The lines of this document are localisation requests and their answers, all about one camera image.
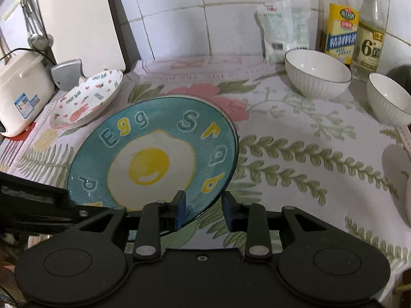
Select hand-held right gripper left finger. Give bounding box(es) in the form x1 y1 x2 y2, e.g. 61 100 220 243
77 190 187 262

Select black power cable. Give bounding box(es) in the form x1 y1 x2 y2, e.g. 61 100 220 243
0 47 56 66

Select white heart patterned plate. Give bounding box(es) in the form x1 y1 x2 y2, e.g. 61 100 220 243
49 69 124 130

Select hanging metal ladles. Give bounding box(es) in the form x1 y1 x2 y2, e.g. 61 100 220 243
18 0 54 51

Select cleaver with white handle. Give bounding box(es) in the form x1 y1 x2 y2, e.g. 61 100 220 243
51 59 87 89

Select blue fried egg plate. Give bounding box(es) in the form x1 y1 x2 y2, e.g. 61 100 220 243
67 95 240 241

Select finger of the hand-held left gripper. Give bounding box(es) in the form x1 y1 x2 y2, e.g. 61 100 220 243
0 207 110 235

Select yellow label cooking wine bottle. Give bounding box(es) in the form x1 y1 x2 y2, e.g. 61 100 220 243
315 0 361 66

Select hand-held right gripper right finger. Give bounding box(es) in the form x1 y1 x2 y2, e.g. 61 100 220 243
222 191 333 261

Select white salt bag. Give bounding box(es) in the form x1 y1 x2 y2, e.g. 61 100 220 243
256 1 295 65

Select white ribbed bowl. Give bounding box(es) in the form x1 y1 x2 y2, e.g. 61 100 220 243
284 48 353 100
367 72 411 127

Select white rice cooker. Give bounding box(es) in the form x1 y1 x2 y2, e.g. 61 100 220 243
0 49 56 137

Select white cutting board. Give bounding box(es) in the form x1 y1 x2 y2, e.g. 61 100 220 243
36 0 126 72

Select clear vinegar bottle yellow cap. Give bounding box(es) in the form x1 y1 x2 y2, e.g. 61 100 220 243
350 0 386 81

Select floral tablecloth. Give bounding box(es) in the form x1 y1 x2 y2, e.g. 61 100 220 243
0 54 411 265

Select clear plastic seasoning bag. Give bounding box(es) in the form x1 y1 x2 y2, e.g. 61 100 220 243
286 0 311 51

